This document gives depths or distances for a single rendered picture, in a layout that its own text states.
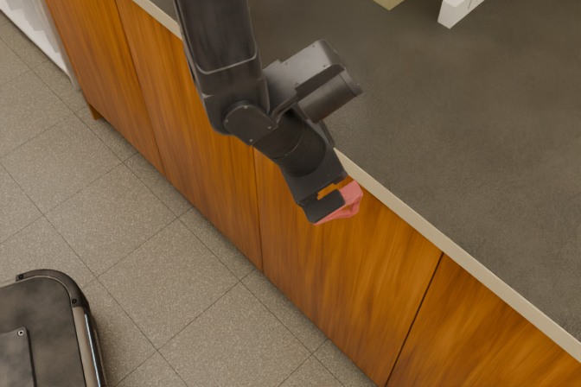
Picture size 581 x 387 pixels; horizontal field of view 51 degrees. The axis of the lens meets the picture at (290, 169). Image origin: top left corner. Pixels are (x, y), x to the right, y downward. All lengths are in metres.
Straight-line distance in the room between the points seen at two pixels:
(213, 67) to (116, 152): 1.70
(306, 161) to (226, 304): 1.21
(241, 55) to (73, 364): 1.19
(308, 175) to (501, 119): 0.43
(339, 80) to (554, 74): 0.60
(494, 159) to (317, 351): 0.97
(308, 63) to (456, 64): 0.54
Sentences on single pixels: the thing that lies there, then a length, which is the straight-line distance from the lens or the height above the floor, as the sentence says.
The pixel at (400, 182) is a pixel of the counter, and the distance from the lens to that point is 0.91.
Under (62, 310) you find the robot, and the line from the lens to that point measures 1.66.
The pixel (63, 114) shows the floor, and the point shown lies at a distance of 2.37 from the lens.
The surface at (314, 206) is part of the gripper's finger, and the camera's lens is 0.69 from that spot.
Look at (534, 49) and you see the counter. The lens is 1.16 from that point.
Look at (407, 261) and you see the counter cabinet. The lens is 1.07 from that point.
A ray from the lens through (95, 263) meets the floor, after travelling 1.98.
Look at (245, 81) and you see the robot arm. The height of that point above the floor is 1.30.
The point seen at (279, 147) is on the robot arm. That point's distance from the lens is 0.62.
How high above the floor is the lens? 1.68
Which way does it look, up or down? 54 degrees down
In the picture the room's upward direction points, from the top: straight up
